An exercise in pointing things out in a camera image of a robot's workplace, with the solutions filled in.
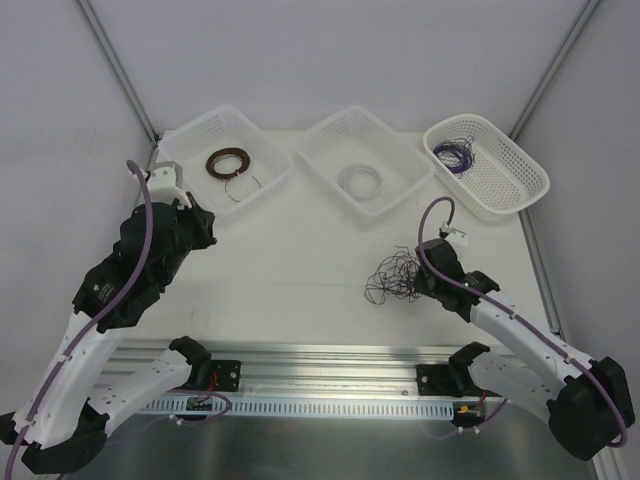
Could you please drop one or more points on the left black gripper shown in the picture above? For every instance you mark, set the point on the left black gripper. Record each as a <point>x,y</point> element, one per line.
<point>195,226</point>

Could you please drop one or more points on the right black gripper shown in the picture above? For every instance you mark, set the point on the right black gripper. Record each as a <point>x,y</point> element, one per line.
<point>427,282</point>

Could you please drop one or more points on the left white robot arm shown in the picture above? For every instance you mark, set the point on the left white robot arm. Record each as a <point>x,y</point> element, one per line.
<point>67,422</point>

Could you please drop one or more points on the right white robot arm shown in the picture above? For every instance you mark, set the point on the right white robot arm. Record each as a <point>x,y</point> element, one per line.
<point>585,402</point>

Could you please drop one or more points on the left white perforated basket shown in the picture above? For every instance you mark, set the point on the left white perforated basket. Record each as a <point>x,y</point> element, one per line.
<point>229,164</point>

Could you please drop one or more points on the white perforated basket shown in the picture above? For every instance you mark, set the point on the white perforated basket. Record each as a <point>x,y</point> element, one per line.
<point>363,165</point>
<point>502,180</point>
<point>229,164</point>

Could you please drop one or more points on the right white perforated basket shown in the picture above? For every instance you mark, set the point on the right white perforated basket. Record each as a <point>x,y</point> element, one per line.
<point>502,180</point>

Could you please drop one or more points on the middle white perforated basket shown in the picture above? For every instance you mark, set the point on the middle white perforated basket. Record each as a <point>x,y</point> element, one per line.
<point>363,165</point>

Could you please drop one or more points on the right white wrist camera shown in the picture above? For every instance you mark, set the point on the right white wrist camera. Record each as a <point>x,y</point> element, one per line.
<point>457,238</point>

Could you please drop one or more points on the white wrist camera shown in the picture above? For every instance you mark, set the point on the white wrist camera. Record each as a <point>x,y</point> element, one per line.
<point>457,238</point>
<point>165,184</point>

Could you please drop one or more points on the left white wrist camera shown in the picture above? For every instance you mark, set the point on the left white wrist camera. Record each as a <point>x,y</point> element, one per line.
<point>165,184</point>

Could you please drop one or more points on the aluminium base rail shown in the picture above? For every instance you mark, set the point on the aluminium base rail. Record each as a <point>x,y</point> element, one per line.
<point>328,371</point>

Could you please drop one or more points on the slotted white cable duct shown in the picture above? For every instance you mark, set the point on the slotted white cable duct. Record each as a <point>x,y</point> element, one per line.
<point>404,408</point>

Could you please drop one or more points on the left aluminium frame post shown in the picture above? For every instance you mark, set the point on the left aluminium frame post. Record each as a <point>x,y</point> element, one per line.
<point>106,48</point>

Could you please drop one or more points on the aluminium frame post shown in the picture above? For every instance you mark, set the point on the aluminium frame post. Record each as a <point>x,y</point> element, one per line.
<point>106,48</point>
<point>559,58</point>

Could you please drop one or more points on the right aluminium frame post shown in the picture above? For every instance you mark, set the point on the right aluminium frame post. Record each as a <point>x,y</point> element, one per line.
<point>559,58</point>

